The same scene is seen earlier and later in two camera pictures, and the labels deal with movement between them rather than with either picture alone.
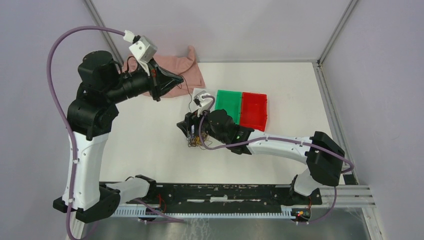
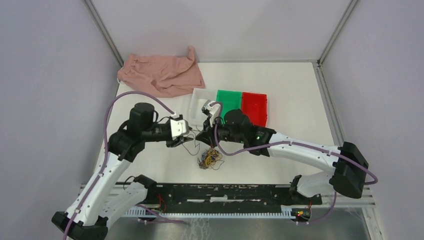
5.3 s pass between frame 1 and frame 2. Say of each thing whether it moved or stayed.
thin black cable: moved
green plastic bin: stayed
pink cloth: stayed
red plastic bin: stayed
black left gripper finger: moved
